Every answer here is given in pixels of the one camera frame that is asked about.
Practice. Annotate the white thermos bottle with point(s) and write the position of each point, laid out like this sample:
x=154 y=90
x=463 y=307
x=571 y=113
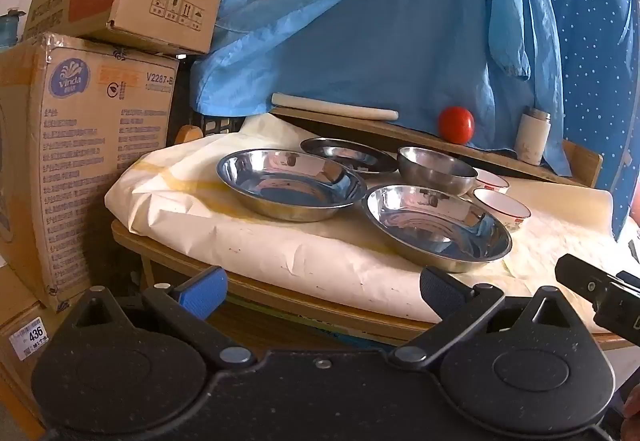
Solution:
x=532 y=138

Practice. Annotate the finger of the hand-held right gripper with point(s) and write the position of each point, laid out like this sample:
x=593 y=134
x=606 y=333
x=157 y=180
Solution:
x=575 y=271

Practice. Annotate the stainless steel plate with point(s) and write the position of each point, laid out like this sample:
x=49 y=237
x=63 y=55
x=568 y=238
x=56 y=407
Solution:
x=345 y=156

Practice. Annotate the large steel basin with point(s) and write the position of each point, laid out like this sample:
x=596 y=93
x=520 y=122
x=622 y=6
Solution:
x=280 y=191
x=435 y=231

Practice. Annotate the blue water jug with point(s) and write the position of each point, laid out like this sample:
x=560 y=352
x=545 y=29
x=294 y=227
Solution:
x=10 y=27

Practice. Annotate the person's right hand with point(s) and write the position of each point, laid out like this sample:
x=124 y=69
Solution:
x=634 y=408

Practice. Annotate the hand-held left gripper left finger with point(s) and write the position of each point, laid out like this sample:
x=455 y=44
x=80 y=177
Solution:
x=202 y=293

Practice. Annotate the white red-rimmed bowl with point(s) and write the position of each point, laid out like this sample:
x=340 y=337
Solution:
x=492 y=181
x=505 y=211

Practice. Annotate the wooden board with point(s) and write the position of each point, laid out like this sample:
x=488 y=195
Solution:
x=350 y=124

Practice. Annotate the blue work coat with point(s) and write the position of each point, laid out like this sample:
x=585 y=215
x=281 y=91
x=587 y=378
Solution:
x=375 y=21

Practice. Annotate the large printed cardboard box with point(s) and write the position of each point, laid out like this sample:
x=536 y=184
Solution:
x=90 y=161

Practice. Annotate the cardboard box with white label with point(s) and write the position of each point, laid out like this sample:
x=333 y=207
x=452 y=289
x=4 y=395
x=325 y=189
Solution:
x=20 y=331

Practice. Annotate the white rolling pin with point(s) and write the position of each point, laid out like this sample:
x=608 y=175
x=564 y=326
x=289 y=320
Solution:
x=325 y=105

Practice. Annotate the stainless steel bowl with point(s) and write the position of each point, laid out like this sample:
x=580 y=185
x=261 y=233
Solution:
x=435 y=171

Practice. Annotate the black plastic crate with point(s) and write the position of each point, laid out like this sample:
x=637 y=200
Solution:
x=220 y=125

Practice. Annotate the red tomato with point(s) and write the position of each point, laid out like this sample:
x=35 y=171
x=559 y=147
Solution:
x=456 y=126

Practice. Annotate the blue polka dot cloth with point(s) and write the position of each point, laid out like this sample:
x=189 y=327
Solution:
x=595 y=71

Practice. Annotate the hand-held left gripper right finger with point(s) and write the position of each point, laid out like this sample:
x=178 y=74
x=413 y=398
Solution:
x=442 y=290

